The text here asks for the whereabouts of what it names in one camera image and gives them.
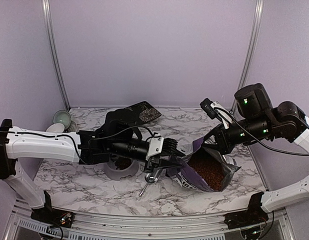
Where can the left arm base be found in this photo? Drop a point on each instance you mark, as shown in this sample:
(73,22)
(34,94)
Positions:
(57,217)

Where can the metal food scoop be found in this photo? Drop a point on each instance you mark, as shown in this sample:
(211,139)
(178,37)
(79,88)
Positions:
(151,178)

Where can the purple pet food bag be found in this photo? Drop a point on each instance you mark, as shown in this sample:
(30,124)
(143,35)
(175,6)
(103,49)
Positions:
(201,147)

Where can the red and white bowl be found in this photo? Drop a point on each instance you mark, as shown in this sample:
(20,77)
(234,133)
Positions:
(56,128)

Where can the black floral square plate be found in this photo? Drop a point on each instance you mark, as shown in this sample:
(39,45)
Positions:
(143,112)

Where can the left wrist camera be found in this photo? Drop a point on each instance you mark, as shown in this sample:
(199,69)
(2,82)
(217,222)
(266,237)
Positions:
(160,146)

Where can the grey double pet bowl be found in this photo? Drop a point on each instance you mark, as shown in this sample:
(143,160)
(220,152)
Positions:
(119,168)

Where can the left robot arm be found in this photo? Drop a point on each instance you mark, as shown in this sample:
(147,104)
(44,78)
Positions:
(119,136)

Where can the grey round plate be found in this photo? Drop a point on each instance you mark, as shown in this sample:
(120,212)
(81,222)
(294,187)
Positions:
(72,127)

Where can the right aluminium frame post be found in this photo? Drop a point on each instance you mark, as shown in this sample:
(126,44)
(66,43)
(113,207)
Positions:
(253,40)

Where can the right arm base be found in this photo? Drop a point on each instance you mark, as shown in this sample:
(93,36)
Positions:
(242,219)

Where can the aluminium frame post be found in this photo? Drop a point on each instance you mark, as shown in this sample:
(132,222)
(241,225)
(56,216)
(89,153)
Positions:
(54,54)
(253,40)

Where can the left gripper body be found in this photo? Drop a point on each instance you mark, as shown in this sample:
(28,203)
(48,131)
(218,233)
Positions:
(122,148)

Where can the left aluminium frame post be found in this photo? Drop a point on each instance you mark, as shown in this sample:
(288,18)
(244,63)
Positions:
(54,54)

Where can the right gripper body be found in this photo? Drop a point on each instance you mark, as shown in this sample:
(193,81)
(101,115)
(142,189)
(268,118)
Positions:
(228,143)

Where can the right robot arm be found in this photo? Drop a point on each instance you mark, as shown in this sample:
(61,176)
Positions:
(262,121)

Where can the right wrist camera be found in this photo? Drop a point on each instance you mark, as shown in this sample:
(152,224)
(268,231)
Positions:
(214,110)

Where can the pale green ceramic bowl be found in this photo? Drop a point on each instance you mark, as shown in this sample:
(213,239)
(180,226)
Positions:
(62,117)

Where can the front aluminium rail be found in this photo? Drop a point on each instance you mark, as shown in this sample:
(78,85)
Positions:
(94,226)

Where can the brown pet food kibble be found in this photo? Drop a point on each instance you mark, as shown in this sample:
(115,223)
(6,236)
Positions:
(199,173)

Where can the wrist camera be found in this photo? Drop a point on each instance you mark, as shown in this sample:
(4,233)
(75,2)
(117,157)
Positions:
(160,146)
(214,110)

